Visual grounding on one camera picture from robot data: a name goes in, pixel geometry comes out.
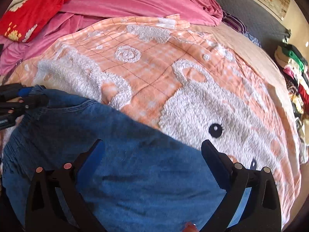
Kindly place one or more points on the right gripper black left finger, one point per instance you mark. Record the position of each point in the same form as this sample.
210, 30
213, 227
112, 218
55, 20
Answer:
43, 209

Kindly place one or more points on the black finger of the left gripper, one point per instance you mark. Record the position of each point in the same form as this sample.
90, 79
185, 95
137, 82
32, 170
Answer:
30, 102
11, 91

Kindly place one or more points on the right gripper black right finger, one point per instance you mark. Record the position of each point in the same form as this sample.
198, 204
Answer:
262, 211

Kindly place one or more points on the blue denim pants lace hem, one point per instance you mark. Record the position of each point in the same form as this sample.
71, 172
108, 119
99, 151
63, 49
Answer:
146, 181

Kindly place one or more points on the right hand thumb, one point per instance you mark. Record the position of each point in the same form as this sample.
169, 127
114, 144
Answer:
190, 227

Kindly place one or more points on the red floral cloth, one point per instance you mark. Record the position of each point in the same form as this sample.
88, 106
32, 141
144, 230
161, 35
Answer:
24, 20

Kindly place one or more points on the pink crumpled bedsheet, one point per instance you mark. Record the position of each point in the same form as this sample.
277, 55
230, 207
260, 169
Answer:
79, 14

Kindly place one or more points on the peach bear pattern blanket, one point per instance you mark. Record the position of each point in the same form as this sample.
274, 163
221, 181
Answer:
181, 78

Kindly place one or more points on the pile of folded clothes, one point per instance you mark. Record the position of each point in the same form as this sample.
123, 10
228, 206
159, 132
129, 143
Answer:
294, 68

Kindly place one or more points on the grey quilted headboard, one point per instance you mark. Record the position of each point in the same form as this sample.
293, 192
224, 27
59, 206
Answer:
259, 22

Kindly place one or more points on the purple striped cloth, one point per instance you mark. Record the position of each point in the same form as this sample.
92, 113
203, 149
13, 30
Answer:
237, 25

